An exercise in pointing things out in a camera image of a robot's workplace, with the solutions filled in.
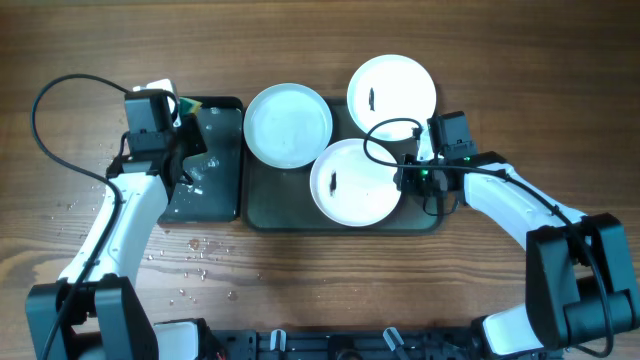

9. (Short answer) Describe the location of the green yellow sponge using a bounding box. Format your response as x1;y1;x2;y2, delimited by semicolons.
179;97;202;116

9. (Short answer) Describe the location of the white plate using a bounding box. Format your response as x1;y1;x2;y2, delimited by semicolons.
309;138;401;227
346;54;437;141

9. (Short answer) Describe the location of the light blue plate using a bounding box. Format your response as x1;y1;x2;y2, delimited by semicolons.
243;83;333;169

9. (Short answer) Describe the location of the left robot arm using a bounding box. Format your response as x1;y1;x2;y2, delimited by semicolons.
26;115;206;359

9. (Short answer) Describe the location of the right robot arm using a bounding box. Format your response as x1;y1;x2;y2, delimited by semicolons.
395;152;639;359

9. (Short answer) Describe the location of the black rectangular sponge tray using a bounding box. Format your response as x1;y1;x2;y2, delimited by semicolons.
158;96;244;224

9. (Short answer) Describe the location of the dark brown serving tray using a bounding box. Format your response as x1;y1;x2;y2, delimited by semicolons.
241;98;446;236

